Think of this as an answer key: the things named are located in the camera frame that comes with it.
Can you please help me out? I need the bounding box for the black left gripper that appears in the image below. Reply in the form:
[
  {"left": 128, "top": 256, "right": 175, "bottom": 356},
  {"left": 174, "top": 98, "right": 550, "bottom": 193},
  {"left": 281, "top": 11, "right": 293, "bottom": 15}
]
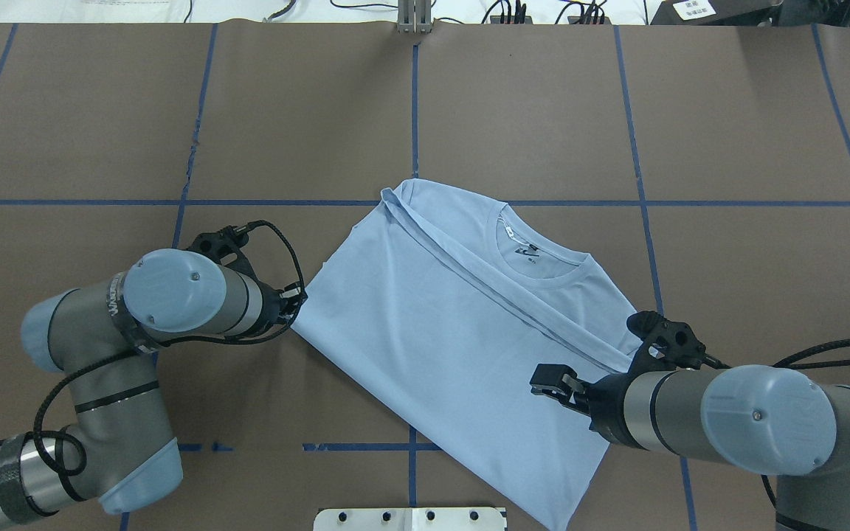
[{"left": 251, "top": 281, "right": 309, "bottom": 339}]

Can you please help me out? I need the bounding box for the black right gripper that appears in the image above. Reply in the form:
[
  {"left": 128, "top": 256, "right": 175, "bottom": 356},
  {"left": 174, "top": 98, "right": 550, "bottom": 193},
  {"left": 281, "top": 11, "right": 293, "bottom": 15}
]
[{"left": 530, "top": 364, "right": 635, "bottom": 443}]

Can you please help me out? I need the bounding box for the light blue t-shirt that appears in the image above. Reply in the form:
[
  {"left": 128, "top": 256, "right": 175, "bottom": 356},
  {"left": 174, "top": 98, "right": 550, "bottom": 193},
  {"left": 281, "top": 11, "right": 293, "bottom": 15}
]
[{"left": 294, "top": 178, "right": 640, "bottom": 530}]

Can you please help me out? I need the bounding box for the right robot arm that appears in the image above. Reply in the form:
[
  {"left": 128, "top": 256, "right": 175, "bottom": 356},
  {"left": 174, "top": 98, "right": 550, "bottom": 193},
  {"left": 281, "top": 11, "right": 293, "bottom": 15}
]
[{"left": 530, "top": 365, "right": 850, "bottom": 530}]

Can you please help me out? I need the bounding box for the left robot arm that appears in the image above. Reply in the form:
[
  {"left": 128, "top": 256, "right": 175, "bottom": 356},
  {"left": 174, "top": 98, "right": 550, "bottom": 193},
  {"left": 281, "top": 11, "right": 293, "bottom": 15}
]
[{"left": 0, "top": 249, "right": 306, "bottom": 530}]

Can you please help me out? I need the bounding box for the black power strip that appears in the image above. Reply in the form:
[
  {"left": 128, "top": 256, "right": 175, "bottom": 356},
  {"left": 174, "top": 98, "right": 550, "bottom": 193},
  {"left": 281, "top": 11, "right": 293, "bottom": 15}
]
[
  {"left": 480, "top": 1, "right": 533, "bottom": 26},
  {"left": 553, "top": 1, "right": 611, "bottom": 26}
]

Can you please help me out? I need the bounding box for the black box with label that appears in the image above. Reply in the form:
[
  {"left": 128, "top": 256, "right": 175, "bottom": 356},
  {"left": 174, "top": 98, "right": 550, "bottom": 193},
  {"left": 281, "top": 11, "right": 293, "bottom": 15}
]
[{"left": 649, "top": 1, "right": 783, "bottom": 27}]

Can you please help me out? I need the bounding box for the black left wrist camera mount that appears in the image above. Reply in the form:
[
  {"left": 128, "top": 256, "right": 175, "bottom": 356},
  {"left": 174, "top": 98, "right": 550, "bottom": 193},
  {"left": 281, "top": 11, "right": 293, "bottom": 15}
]
[{"left": 184, "top": 224, "right": 258, "bottom": 281}]

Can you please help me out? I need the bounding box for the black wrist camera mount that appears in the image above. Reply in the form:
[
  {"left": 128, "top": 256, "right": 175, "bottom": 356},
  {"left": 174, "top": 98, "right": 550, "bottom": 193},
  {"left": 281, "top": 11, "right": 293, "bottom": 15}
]
[
  {"left": 184, "top": 224, "right": 258, "bottom": 281},
  {"left": 625, "top": 310, "right": 708, "bottom": 375}
]

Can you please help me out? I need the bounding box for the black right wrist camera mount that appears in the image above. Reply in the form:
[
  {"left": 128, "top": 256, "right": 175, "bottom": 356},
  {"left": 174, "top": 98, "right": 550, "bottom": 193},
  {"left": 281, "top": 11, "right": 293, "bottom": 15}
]
[{"left": 625, "top": 310, "right": 708, "bottom": 375}]

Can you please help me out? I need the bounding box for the black braided left cable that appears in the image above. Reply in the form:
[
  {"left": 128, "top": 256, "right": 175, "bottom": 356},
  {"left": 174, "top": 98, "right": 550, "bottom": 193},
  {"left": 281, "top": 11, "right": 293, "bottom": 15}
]
[{"left": 32, "top": 220, "right": 308, "bottom": 517}]

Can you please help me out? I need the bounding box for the black braided cable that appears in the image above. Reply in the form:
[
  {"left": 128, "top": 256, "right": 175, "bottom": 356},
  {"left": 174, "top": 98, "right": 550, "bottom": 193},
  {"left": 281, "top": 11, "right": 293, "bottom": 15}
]
[
  {"left": 702, "top": 336, "right": 850, "bottom": 510},
  {"left": 32, "top": 220, "right": 308, "bottom": 517}
]

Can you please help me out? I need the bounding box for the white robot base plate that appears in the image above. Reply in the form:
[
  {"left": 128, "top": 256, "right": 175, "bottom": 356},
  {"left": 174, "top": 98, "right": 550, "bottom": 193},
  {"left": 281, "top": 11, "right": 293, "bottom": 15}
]
[{"left": 313, "top": 507, "right": 509, "bottom": 530}]

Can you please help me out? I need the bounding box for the black braided right cable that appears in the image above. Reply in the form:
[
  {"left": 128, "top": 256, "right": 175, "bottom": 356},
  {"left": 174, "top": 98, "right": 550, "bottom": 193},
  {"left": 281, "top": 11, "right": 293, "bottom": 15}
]
[{"left": 702, "top": 336, "right": 850, "bottom": 510}]

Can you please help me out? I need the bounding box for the grey aluminium frame post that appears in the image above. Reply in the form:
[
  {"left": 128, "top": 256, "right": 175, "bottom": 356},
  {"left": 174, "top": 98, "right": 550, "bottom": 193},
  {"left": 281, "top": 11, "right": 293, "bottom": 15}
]
[{"left": 395, "top": 0, "right": 435, "bottom": 34}]

